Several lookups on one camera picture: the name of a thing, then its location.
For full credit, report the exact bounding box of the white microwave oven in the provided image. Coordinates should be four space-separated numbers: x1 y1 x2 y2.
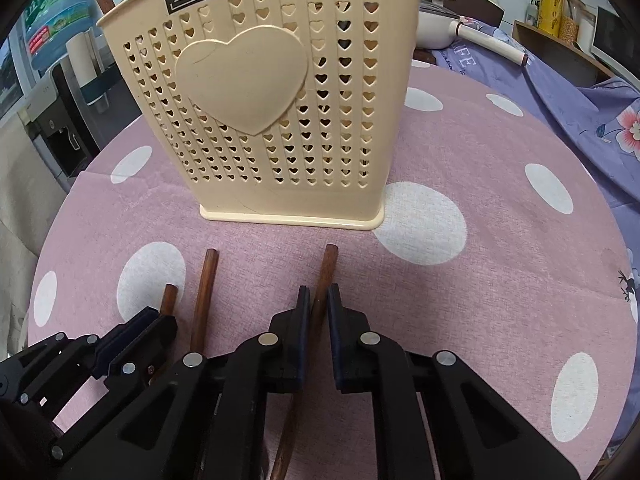
590 5 640 78

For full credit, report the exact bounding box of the glass jar with grains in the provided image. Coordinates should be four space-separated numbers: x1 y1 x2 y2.
559 0 583 43

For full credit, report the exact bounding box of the water dispenser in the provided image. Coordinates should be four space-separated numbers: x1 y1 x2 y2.
20 60 146 193

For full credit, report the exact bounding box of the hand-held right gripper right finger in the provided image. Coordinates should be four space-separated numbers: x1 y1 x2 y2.
326 284 581 480

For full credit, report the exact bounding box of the beige plastic utensil holder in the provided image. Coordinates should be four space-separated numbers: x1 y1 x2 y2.
96 0 425 232

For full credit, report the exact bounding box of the sliding glass window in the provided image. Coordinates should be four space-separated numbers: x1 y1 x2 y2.
0 30 31 121

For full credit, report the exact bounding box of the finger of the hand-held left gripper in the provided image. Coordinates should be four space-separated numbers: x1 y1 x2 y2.
0 308 160 411
50 316 179 461

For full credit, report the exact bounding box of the yellow wrap roll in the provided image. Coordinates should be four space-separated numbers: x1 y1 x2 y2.
537 0 565 38

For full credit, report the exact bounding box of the white cooking pan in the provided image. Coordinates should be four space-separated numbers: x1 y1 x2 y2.
414 5 529 67

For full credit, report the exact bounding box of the blue water jug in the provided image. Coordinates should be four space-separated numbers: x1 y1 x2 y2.
22 0 101 73

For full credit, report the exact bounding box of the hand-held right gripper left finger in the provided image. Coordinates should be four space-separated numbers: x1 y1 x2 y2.
57 285 310 480

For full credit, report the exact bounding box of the wooden side cabinet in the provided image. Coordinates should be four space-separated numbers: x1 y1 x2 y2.
512 20 616 88

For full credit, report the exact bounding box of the teal plastic holder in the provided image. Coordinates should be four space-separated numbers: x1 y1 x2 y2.
81 66 124 107

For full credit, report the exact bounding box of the purple floral cloth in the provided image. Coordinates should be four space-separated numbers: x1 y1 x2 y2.
415 15 640 461

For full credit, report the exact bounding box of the beige cloth cover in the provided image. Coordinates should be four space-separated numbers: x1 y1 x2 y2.
0 157 88 356

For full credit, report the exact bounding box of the white paper cylinder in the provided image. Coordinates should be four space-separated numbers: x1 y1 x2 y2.
66 35 104 92

